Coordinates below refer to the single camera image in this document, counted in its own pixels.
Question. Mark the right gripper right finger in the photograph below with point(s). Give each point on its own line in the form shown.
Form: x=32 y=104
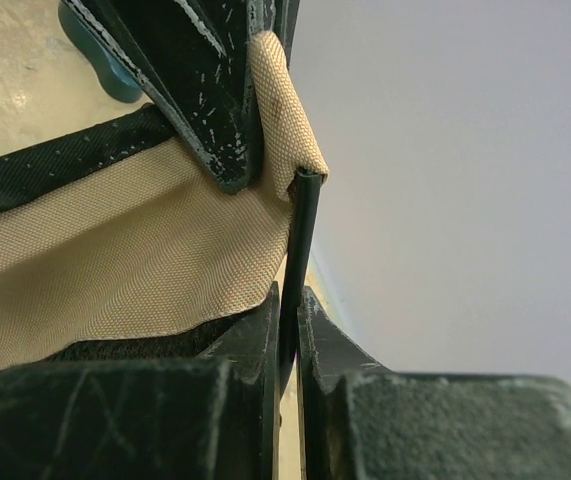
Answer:
x=361 y=420

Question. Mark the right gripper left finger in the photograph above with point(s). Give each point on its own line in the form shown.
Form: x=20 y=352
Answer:
x=199 y=405

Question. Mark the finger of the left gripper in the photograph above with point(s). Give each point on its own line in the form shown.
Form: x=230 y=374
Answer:
x=278 y=16
x=191 y=59

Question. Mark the black tent pole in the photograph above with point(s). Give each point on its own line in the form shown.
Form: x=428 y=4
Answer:
x=306 y=195

